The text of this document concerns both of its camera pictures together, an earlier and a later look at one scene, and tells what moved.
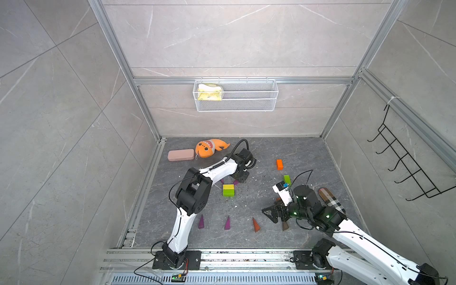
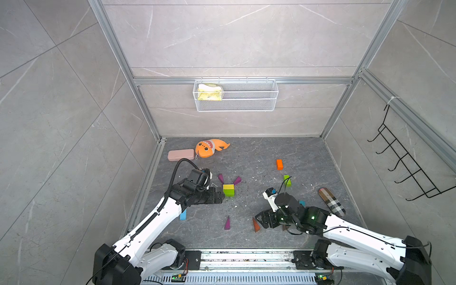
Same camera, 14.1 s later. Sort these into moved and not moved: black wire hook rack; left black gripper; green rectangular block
Moved: left black gripper
Not moved: green rectangular block; black wire hook rack
